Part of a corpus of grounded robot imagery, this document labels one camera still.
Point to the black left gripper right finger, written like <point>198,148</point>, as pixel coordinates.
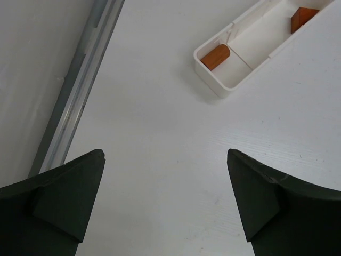
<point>281,214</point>

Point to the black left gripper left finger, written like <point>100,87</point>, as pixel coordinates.
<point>48,214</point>

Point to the white plastic tray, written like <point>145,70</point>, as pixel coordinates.
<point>254,39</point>

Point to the wooden cylinder block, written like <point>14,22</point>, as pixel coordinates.
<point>216,57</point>

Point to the wooden wedge block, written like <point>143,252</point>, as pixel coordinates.
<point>301,17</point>

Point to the aluminium table rail left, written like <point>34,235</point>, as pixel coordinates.
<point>77,85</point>

